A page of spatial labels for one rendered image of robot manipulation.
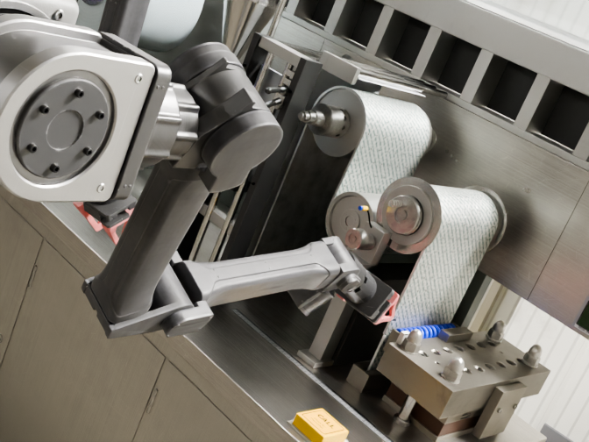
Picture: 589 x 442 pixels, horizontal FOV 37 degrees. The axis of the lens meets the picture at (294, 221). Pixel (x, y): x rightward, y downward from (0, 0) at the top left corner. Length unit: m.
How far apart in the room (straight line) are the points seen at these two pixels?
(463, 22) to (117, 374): 1.09
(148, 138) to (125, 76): 0.06
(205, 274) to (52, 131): 0.55
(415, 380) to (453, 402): 0.08
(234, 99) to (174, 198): 0.15
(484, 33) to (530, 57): 0.13
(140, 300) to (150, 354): 0.75
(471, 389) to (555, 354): 2.36
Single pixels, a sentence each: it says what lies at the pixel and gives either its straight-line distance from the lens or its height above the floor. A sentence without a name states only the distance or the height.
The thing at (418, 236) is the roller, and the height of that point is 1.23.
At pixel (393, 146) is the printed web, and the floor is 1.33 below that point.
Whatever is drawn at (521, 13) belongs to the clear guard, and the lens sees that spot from 2.04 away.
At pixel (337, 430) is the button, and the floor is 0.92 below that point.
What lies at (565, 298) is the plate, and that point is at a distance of 1.91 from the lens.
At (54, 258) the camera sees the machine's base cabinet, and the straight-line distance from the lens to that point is 2.06.
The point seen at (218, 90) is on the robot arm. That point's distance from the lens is 0.80.
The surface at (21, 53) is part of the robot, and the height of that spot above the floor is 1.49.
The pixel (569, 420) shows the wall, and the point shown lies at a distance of 4.33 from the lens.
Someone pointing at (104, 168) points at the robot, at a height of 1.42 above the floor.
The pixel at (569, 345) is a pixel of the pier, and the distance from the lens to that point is 4.01.
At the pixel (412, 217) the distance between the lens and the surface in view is 1.67.
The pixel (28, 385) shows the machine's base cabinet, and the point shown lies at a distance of 2.17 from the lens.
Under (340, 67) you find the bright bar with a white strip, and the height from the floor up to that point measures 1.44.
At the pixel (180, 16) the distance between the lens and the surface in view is 2.42.
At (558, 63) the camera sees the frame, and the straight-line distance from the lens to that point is 1.96.
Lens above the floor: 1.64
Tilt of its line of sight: 16 degrees down
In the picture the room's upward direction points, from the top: 23 degrees clockwise
